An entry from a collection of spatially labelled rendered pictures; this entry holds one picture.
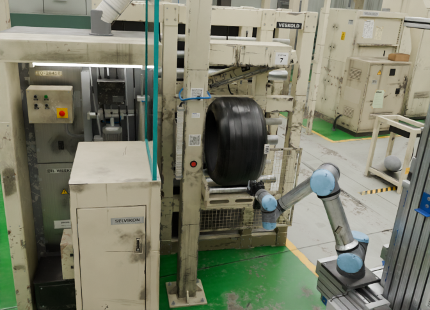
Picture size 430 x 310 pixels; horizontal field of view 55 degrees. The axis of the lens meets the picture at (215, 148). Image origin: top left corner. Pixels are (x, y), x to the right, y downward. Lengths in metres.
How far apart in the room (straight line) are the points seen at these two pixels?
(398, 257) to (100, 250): 1.46
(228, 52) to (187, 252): 1.38
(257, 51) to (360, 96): 4.52
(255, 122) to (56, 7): 9.39
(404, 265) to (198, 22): 1.68
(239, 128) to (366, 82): 4.84
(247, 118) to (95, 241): 1.12
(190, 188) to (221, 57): 0.87
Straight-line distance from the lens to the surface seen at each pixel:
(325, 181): 2.03
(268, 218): 2.24
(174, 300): 3.17
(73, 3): 11.50
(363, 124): 7.32
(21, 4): 11.46
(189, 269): 3.03
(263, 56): 2.84
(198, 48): 2.45
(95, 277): 2.14
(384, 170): 5.67
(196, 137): 2.57
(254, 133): 2.47
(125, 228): 1.99
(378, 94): 7.34
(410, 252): 2.28
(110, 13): 2.67
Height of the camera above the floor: 2.06
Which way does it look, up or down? 20 degrees down
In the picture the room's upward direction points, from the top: 4 degrees clockwise
